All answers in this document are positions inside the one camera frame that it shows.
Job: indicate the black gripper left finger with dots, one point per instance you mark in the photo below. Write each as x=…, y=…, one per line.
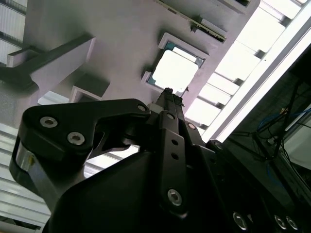
x=73, y=114

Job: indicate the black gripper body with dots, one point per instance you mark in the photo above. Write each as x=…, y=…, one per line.
x=116, y=194

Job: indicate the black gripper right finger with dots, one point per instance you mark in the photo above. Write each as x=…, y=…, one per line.
x=218, y=170

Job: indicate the silver CPU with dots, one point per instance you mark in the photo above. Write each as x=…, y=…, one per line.
x=173, y=72

